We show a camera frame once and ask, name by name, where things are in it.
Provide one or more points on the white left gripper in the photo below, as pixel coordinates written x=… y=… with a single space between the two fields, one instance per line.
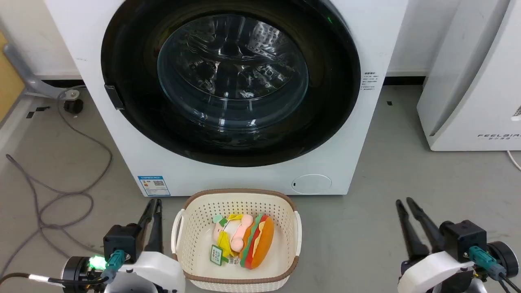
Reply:
x=158 y=270

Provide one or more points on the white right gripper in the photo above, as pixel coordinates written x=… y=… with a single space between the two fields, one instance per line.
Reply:
x=431 y=270

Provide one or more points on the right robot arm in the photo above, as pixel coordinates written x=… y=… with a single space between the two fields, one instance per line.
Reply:
x=504 y=256

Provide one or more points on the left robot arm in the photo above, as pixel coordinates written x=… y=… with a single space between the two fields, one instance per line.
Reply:
x=75 y=274

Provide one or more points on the white front-load washing machine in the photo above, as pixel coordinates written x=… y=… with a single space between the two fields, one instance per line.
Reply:
x=228 y=179

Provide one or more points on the round black glass washer door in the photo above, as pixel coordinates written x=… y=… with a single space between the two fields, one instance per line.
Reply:
x=130 y=61

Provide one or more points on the blue energy label sticker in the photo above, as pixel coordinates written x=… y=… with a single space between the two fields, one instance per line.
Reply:
x=154 y=186

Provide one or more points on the cream perforated laundry basket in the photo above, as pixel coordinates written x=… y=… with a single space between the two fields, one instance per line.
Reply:
x=195 y=244

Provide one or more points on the green paper toy tag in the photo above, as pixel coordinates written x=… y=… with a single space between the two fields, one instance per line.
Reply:
x=217 y=254

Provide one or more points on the pink and yellow doll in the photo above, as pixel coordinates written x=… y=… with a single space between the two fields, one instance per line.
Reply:
x=234 y=234

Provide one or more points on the plush burger toy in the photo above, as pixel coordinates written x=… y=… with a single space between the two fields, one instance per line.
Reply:
x=260 y=244

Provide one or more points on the oval white filter cover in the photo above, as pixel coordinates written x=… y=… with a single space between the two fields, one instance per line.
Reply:
x=311 y=184

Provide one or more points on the white air purifier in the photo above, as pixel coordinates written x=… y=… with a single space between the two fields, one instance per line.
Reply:
x=472 y=101

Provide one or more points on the black caster wheel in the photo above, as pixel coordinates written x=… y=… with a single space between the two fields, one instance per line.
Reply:
x=73 y=106

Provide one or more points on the small white text label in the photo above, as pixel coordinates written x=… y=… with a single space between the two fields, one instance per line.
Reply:
x=369 y=81

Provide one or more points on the black floor tape strip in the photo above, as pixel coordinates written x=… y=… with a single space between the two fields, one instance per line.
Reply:
x=37 y=112

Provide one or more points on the grey metal stand leg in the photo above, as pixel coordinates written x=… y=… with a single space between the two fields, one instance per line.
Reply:
x=28 y=79

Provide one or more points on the light wooden panel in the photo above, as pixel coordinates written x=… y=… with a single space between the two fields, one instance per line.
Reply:
x=8 y=81

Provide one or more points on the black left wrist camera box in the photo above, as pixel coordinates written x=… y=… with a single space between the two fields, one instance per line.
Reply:
x=122 y=242

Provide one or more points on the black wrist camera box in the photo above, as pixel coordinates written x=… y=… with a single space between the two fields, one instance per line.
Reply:
x=122 y=242
x=464 y=238

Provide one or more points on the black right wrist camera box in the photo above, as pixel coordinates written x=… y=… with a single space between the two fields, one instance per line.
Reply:
x=464 y=238

